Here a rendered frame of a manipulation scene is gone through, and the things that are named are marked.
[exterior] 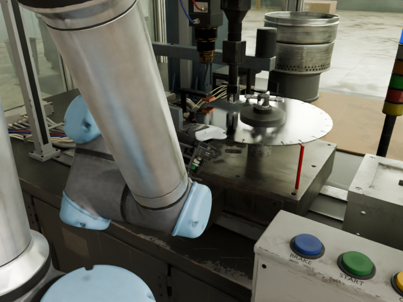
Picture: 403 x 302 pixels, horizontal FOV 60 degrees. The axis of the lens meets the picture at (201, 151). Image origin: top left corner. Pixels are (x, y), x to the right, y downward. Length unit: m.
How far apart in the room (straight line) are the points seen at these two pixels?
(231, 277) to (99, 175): 0.34
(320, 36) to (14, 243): 1.31
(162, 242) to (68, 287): 0.40
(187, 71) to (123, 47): 1.26
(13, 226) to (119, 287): 0.12
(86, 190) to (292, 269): 0.32
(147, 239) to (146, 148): 0.46
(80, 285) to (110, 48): 0.24
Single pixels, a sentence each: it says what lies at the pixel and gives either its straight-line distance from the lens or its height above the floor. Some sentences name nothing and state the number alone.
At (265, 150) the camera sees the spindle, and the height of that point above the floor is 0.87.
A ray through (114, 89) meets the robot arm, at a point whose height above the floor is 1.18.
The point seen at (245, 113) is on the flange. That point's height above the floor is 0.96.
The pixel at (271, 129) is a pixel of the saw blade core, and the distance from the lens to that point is 0.81.
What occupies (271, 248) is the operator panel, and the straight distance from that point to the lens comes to 0.56.
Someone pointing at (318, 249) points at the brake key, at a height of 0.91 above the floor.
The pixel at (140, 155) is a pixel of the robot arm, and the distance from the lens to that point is 0.36.
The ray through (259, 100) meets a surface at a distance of 0.84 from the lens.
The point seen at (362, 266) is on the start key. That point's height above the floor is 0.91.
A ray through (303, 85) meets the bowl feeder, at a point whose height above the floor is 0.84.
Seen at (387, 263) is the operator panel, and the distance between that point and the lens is 0.59.
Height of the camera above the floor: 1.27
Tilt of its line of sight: 27 degrees down
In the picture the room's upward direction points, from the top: straight up
